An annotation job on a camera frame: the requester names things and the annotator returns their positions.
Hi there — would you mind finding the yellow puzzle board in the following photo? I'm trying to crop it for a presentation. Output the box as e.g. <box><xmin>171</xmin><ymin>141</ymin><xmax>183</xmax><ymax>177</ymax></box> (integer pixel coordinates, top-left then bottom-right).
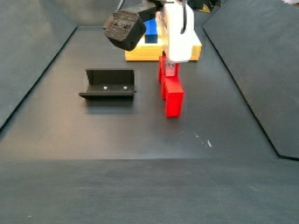
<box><xmin>126</xmin><ymin>25</ymin><xmax>202</xmax><ymax>63</ymax></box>

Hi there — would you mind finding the blue block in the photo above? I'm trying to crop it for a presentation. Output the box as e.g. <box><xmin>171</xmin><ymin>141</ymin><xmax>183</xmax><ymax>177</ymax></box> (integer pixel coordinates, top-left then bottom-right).
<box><xmin>145</xmin><ymin>18</ymin><xmax>158</xmax><ymax>44</ymax></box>

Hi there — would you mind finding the red cross-shaped block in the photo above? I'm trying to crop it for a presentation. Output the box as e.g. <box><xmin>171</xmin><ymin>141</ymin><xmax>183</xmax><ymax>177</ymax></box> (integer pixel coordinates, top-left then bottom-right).
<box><xmin>158</xmin><ymin>55</ymin><xmax>185</xmax><ymax>117</ymax></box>

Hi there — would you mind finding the black angle bracket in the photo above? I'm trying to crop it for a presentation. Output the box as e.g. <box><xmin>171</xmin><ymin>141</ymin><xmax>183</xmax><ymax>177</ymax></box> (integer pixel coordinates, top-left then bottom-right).
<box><xmin>79</xmin><ymin>68</ymin><xmax>137</xmax><ymax>99</ymax></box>

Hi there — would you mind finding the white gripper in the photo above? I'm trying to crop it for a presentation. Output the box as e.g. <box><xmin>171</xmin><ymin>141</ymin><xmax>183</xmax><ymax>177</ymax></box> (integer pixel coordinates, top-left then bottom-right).
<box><xmin>161</xmin><ymin>1</ymin><xmax>194</xmax><ymax>77</ymax></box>

